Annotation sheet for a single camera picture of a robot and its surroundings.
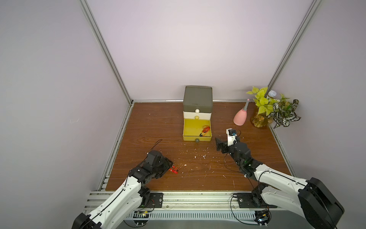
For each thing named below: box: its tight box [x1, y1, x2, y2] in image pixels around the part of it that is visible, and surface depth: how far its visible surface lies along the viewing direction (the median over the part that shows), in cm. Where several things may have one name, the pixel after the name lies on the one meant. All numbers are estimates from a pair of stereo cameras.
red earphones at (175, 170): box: [168, 165, 182, 175], surface depth 85 cm
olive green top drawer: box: [183, 103, 214, 114], surface depth 93 cm
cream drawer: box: [183, 111, 213, 123], surface depth 99 cm
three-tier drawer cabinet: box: [183, 85, 214, 131], surface depth 99 cm
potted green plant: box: [246, 85, 302, 130], surface depth 87 cm
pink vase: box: [233, 98, 250, 126], surface depth 102 cm
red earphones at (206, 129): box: [199, 124, 211, 137], surface depth 102 cm
